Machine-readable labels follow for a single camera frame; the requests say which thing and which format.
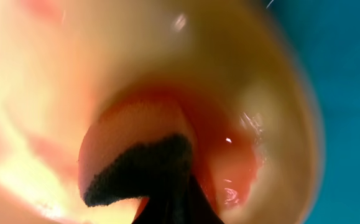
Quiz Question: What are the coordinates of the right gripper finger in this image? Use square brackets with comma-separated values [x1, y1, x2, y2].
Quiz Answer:
[132, 176, 224, 224]

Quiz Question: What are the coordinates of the orange and dark sponge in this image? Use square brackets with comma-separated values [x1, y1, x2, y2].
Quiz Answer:
[78, 93, 258, 216]

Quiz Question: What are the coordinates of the green plate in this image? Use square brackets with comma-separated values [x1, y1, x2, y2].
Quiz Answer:
[0, 0, 323, 223]

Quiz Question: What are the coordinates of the teal plastic tray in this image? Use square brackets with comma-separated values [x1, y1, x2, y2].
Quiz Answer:
[267, 0, 360, 224]

